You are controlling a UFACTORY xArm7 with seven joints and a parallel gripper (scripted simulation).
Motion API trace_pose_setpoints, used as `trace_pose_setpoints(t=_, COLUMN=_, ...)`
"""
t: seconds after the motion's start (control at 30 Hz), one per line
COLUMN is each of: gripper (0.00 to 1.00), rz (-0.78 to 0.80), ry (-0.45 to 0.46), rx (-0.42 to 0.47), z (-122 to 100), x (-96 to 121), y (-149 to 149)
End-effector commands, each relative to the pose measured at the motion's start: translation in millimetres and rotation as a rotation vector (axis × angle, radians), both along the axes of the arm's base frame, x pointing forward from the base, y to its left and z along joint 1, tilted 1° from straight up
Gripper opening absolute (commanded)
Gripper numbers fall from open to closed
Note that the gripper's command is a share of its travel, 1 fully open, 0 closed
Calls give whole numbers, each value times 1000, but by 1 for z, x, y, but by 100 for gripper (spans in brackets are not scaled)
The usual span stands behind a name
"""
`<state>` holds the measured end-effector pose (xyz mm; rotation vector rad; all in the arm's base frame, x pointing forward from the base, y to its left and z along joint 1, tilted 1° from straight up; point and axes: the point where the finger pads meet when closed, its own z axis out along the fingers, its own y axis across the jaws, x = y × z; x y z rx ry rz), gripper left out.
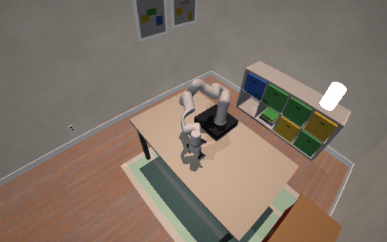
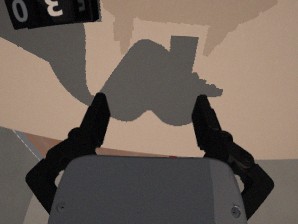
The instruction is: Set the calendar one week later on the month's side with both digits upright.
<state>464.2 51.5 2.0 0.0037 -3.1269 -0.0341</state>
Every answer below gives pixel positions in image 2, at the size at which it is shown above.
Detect black number cube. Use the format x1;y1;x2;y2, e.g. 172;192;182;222
37;0;88;25
4;0;43;30

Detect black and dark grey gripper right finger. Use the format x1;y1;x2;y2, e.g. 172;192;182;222
191;95;274;221

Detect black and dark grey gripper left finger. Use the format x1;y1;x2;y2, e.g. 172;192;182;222
25;93;111;215

